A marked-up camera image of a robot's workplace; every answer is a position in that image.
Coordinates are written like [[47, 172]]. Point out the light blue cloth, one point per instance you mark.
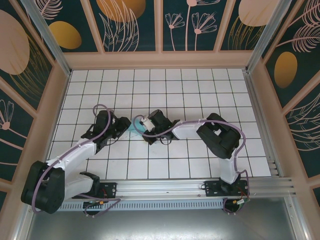
[[132, 128]]

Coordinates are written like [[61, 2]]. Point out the black base plate right arm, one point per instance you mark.
[[212, 190]]

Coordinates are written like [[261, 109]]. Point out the black base plate left arm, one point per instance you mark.
[[110, 190]]

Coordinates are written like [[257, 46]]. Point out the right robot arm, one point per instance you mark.
[[220, 135]]

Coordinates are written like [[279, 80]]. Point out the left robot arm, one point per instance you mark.
[[45, 187]]

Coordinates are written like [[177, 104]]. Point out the grey metal sheet panel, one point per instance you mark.
[[160, 225]]

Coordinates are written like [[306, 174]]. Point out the small circuit board with connector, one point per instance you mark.
[[240, 202], [93, 202]]

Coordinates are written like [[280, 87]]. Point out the long aluminium mounting rail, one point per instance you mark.
[[160, 187]]

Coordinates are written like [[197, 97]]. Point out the tall aluminium corner post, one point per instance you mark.
[[47, 40], [267, 35]]

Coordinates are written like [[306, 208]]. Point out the aluminium side rail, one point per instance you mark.
[[260, 112]]

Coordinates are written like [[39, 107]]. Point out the short aluminium frame post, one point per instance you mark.
[[23, 225], [297, 220]]

